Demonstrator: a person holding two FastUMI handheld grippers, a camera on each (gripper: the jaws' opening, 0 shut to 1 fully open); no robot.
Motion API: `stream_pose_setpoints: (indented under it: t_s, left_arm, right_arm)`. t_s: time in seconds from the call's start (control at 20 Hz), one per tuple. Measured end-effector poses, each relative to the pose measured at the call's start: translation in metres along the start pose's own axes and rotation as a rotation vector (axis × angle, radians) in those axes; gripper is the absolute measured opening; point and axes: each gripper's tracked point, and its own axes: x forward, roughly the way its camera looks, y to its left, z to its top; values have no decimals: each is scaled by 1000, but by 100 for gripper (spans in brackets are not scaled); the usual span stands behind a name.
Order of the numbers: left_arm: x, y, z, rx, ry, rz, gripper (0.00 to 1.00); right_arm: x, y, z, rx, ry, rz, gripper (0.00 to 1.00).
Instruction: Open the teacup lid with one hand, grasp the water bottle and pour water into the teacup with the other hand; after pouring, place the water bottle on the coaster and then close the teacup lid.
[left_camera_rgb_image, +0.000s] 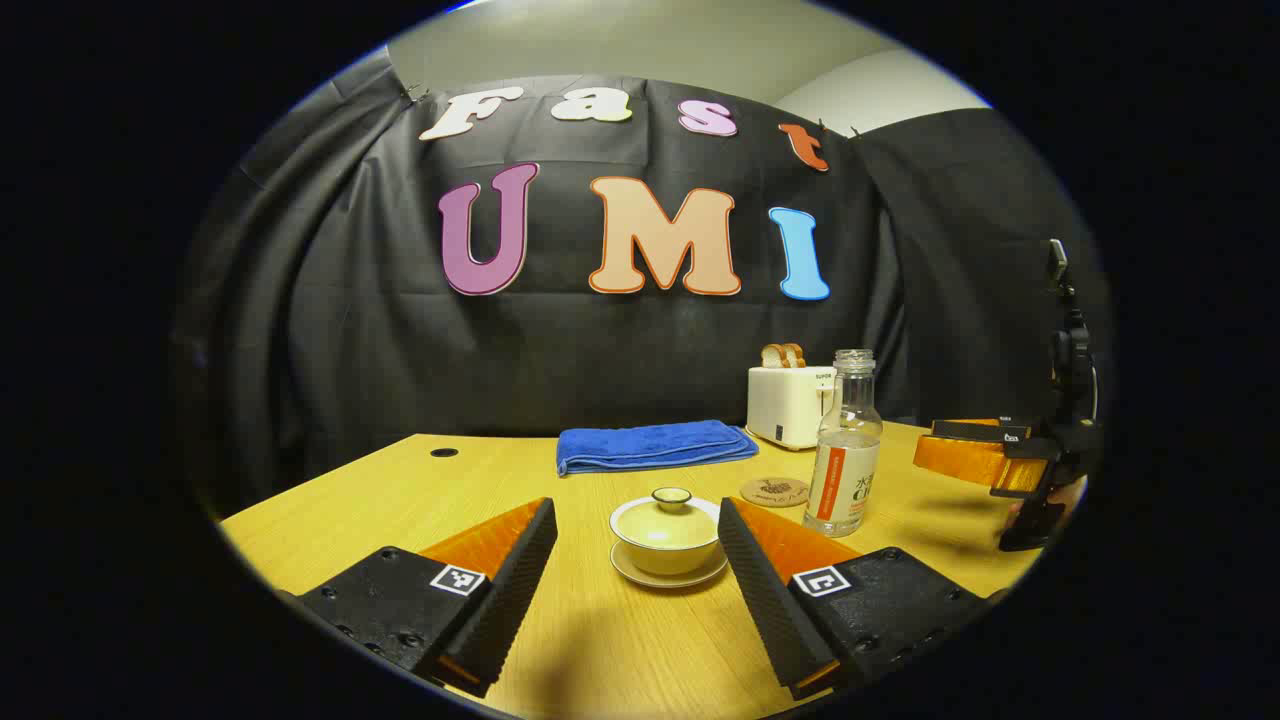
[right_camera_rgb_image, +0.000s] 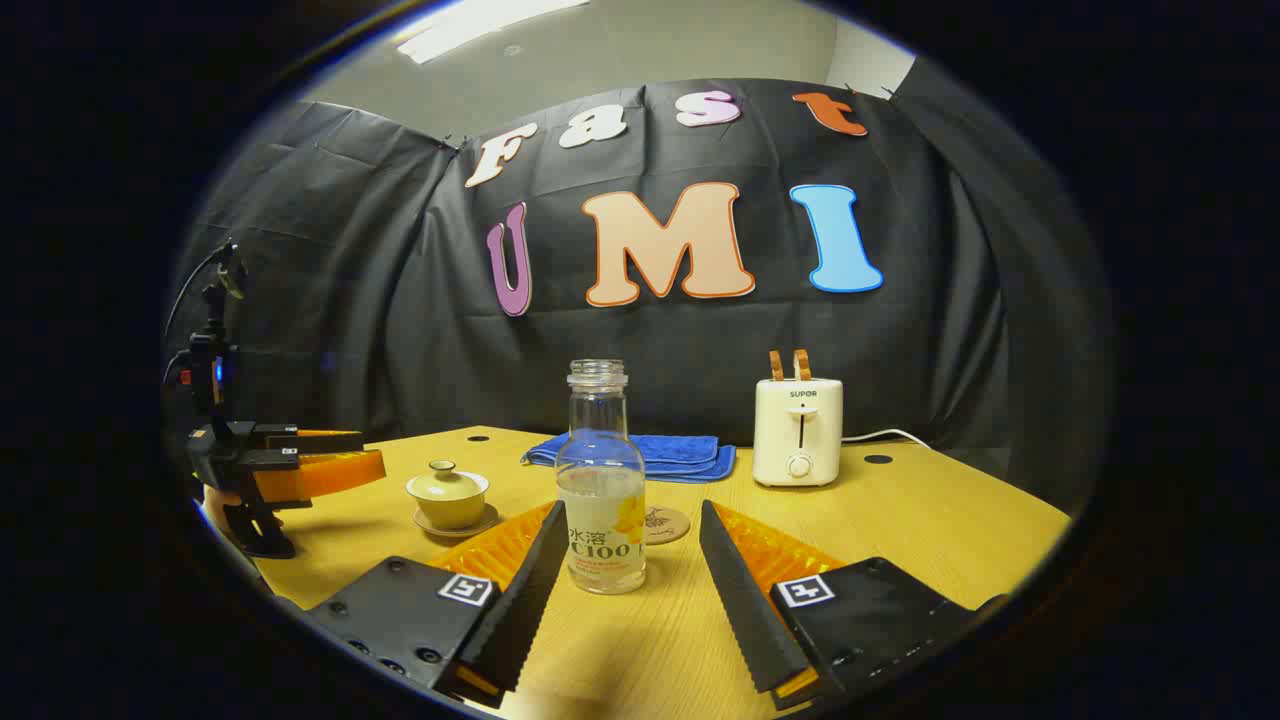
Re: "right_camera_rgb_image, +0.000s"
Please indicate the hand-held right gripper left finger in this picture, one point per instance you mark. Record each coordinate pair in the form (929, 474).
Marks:
(520, 600)

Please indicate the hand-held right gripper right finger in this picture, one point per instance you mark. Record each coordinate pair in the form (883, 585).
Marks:
(745, 600)

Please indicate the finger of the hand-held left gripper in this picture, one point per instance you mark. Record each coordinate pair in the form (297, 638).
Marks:
(320, 438)
(330, 475)

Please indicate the round wooden coaster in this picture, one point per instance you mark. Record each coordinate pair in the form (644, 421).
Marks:
(668, 525)

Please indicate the cream teacup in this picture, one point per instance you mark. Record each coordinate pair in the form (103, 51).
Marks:
(450, 510)

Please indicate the cream teacup lid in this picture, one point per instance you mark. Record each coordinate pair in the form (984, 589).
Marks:
(447, 482)

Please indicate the clear glass water bottle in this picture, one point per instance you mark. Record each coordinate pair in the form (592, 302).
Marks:
(600, 480)

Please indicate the cream saucer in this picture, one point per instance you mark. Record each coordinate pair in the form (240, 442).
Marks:
(480, 527)

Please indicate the black backdrop cloth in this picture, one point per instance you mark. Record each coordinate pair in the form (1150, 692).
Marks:
(400, 350)

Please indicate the blue folded towel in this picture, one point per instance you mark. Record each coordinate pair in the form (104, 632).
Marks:
(680, 455)

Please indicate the white toaster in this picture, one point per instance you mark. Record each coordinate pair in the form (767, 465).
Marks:
(797, 430)

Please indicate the bread slice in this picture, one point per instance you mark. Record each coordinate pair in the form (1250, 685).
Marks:
(776, 366)
(802, 365)

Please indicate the ceiling light panel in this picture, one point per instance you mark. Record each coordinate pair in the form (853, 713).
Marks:
(480, 25)

